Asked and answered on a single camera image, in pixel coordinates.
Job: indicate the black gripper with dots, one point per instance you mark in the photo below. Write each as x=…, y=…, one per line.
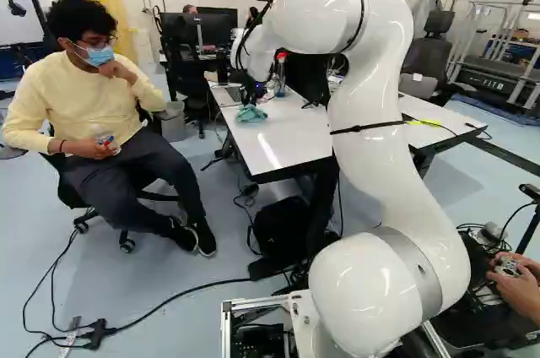
x=249, y=92

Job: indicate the green towel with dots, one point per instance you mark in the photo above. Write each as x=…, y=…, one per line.
x=249, y=115

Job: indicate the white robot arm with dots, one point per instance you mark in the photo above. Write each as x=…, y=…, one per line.
x=379, y=79

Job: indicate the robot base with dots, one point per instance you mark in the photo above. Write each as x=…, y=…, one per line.
x=253, y=332

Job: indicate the grey laptop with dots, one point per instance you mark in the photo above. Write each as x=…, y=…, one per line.
x=230, y=94

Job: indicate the blue spray bottle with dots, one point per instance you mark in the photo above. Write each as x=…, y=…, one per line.
x=279, y=88

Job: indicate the black bottle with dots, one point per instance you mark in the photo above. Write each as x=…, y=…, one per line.
x=223, y=66

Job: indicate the white table with black legs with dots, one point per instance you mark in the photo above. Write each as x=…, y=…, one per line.
x=287, y=134

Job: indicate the black office chair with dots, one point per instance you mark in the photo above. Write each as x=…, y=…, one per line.
x=181, y=62
x=69, y=193

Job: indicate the grey trash bin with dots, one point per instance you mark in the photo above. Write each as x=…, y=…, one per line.
x=174, y=121

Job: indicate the black backpack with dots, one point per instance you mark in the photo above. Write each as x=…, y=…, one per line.
x=280, y=223

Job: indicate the small clear bottle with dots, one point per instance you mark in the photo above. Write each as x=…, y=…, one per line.
x=105, y=138

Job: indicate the person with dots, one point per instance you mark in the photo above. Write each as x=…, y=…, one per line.
x=84, y=92

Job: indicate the yellow sticky note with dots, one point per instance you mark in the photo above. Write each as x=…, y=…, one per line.
x=432, y=122
x=415, y=123

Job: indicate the long white table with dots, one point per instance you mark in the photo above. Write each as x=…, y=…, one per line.
x=422, y=113

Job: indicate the grey office chair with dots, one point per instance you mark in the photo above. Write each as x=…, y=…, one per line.
x=426, y=58

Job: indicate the black treadmill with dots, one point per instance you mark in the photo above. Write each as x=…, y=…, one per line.
x=485, y=75

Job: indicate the grey gamepad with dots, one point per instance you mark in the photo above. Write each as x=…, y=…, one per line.
x=508, y=268

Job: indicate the person's hand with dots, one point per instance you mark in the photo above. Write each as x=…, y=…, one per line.
x=516, y=290
x=532, y=267

